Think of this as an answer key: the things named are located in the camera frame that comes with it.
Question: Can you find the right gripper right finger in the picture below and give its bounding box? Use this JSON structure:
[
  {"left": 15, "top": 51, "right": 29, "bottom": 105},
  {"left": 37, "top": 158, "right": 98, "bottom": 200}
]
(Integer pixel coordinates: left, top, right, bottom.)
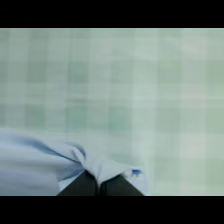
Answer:
[{"left": 99, "top": 173, "right": 145, "bottom": 197}]

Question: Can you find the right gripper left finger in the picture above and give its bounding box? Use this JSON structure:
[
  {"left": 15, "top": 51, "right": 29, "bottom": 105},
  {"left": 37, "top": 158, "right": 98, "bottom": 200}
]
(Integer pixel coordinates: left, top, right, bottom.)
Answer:
[{"left": 56, "top": 170, "right": 99, "bottom": 197}]

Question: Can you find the pale blue shirt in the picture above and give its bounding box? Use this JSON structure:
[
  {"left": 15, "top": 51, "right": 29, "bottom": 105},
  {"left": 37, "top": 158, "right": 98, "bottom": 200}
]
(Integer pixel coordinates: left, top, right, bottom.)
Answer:
[{"left": 0, "top": 128, "right": 150, "bottom": 197}]

